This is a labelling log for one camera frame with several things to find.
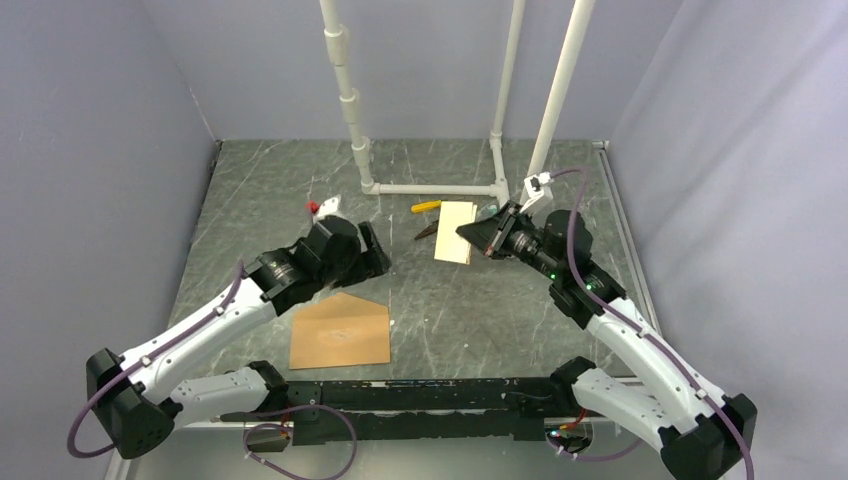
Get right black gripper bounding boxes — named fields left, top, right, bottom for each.
left=456, top=201, right=563, bottom=281

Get tan paper letter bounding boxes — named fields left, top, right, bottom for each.
left=434, top=201, right=477, bottom=265

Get brown paper envelope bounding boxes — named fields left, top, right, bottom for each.
left=289, top=293, right=391, bottom=370

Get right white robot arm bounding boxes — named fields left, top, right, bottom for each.
left=456, top=202, right=757, bottom=479

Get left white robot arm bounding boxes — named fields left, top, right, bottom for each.
left=84, top=215, right=391, bottom=459

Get yellow handled pliers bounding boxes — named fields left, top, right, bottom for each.
left=413, top=220, right=439, bottom=241

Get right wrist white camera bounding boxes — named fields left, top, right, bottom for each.
left=519, top=172, right=554, bottom=217

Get wrist white camera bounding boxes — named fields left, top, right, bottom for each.
left=519, top=172, right=554, bottom=217
left=306, top=195, right=343, bottom=224

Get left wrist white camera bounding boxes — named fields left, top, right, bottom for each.
left=306, top=195, right=343, bottom=224

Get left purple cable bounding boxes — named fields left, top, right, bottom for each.
left=66, top=261, right=361, bottom=480

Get purple cable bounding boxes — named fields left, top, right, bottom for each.
left=66, top=261, right=361, bottom=480
left=546, top=166, right=757, bottom=480

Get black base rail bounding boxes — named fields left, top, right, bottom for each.
left=219, top=376, right=598, bottom=446

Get white pvc pipe frame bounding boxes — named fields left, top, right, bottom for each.
left=319, top=0, right=596, bottom=207

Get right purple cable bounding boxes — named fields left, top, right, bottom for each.
left=546, top=166, right=757, bottom=480

